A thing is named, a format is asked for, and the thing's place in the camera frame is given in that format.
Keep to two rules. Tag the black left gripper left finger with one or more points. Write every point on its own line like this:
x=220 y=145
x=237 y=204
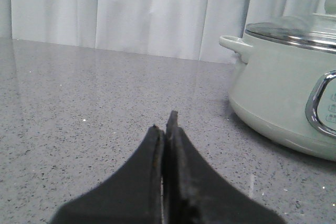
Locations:
x=131 y=195

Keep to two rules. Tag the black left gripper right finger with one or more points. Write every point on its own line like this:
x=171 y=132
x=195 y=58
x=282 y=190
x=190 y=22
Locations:
x=195 y=193

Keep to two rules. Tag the glass pot lid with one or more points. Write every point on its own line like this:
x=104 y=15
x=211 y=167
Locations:
x=314 y=31

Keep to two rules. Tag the pale green electric pot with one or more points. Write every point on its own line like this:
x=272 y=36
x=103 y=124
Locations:
x=285 y=92

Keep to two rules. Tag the white curtain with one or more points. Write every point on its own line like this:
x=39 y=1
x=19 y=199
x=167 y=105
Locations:
x=188 y=29

